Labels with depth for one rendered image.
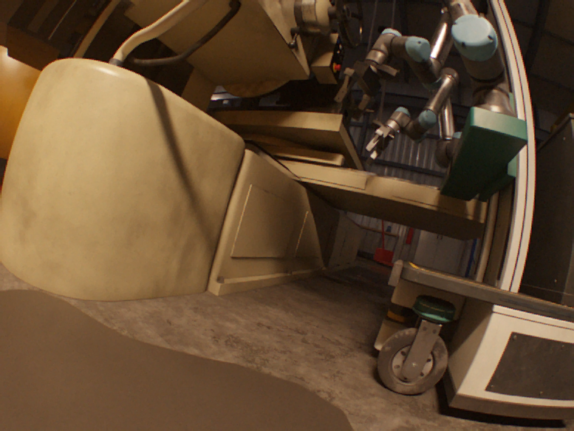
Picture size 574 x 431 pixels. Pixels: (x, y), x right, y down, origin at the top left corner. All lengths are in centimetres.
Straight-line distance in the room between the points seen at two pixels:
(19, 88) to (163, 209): 253
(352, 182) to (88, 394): 132
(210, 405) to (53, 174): 59
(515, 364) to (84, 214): 101
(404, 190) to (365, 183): 21
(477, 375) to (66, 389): 74
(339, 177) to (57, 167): 123
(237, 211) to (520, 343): 97
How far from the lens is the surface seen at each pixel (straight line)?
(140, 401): 46
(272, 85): 140
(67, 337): 58
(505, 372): 63
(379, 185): 132
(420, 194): 131
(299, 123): 137
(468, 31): 70
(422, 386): 69
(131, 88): 68
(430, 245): 756
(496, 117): 67
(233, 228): 97
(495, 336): 59
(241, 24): 112
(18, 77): 304
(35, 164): 72
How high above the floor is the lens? 34
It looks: 2 degrees up
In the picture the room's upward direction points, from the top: 16 degrees clockwise
